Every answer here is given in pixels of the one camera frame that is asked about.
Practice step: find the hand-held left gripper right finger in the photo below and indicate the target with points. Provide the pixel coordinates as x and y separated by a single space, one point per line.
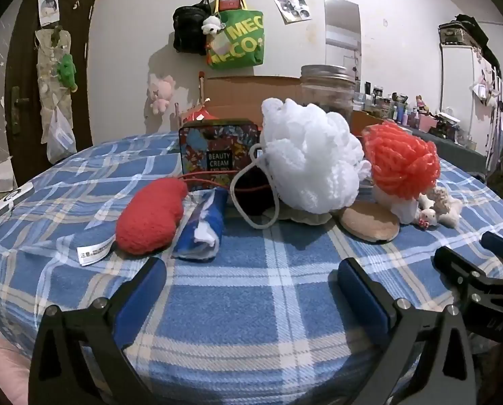
361 295

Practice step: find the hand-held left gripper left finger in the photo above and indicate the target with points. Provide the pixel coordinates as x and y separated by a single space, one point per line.
148 287

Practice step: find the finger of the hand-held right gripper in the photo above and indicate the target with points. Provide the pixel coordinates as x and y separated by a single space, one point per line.
502 245
454 265

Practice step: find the cream scrunchie with toy charm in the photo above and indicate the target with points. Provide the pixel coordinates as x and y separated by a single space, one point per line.
443 206

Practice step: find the red fuzzy pad with label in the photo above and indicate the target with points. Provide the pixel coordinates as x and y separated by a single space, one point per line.
148 215

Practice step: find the round beige powder puff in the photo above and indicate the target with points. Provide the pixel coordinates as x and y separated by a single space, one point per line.
369 221

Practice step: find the white fluffy cloth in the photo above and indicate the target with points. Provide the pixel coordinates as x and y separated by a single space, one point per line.
397 206

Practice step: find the blue white cloth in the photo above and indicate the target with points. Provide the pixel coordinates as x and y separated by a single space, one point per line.
205 228

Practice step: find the orange mesh bath loofah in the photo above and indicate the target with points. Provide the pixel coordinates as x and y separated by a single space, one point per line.
403 160

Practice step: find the black scrunchie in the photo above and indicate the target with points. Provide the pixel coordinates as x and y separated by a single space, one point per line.
255 200

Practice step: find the white mesh bath loofah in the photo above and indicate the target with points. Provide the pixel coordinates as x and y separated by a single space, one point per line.
310 156

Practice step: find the cardboard box with red lining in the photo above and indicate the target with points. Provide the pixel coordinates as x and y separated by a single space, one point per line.
251 90

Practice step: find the dark green table cover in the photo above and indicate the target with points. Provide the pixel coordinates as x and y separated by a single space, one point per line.
449 147

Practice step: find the white hanging plush bag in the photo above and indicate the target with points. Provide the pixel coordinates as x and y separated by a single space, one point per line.
488 88

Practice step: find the colourful patterned tin box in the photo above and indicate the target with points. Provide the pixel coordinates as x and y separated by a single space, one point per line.
213 143

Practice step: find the row of cosmetic bottles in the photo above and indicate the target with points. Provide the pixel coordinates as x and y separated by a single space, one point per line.
403 109

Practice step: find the pink bed sheet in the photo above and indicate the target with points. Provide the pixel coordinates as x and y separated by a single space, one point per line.
2 363

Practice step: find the white wardrobe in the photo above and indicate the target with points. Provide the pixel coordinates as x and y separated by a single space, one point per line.
462 84

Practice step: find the clear plastic bag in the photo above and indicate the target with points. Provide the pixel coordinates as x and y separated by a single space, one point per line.
61 139

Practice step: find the pink plush toy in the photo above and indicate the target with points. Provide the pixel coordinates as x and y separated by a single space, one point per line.
160 93

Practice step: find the glass jar with metal lid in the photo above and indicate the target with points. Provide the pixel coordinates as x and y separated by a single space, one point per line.
327 88

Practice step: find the dark storage bag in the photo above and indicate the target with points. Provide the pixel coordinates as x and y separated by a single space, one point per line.
462 31

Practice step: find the green plush toy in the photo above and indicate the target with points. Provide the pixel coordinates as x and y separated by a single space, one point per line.
67 71

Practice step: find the beige hanging fabric organizer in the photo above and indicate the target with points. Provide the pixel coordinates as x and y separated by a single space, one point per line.
48 76

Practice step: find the green tote bag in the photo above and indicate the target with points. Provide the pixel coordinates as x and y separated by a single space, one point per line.
238 42

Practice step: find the black bag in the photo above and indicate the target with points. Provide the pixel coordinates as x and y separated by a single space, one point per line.
188 25

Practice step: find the dark wooden door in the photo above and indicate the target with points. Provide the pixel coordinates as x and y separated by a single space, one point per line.
23 50

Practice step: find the small white plush toy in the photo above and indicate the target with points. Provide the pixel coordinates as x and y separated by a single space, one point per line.
211 25

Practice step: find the portrait photo on door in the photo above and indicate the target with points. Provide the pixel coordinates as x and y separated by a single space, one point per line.
48 8

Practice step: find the tilted photo poster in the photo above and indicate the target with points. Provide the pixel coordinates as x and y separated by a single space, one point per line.
291 4

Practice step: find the wall mirror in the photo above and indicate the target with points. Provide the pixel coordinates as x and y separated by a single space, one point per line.
342 29

